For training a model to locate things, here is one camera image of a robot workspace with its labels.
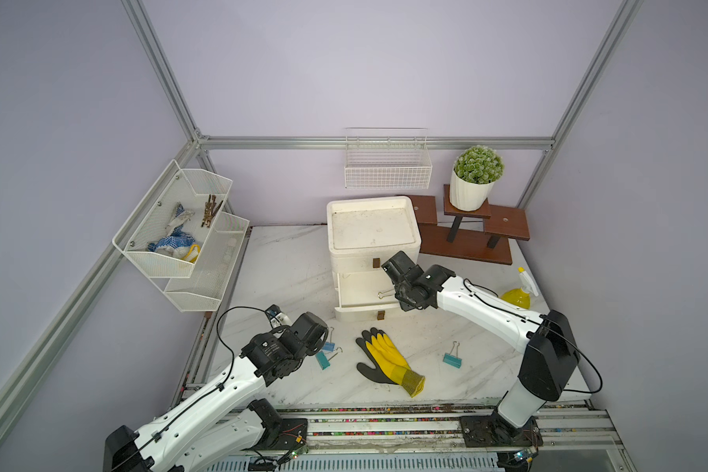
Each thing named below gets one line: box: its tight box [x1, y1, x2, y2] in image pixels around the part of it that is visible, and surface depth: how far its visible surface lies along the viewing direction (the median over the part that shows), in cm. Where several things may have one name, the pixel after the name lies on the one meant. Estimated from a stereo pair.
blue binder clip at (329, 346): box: [321, 326, 337, 354], surface depth 90 cm
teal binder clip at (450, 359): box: [442, 340, 464, 369], surface depth 88 cm
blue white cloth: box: [147, 202, 202, 263], surface depth 73 cm
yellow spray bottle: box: [501, 266, 539, 310], surface depth 88 cm
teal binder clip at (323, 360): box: [315, 351, 340, 371], surface depth 88 cm
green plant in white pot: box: [449, 144, 505, 212], surface depth 86 cm
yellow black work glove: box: [355, 327, 426, 399], surface depth 85 cm
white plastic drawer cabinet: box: [326, 195, 421, 322], surface depth 88 cm
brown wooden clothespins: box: [200, 194, 224, 229], surface depth 83 cm
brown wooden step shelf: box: [408, 183, 531, 266], surface depth 113 cm
